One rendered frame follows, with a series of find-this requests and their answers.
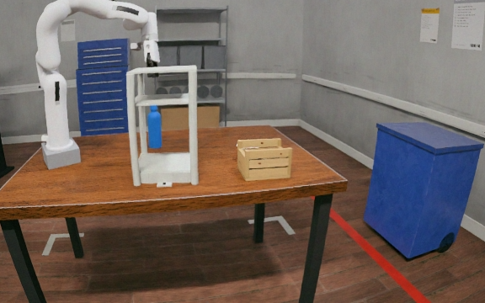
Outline small wooden crate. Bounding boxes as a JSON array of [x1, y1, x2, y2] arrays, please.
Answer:
[[237, 138, 292, 181]]

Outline white shelving unit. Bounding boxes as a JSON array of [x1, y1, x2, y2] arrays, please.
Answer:
[[126, 66, 198, 187]]

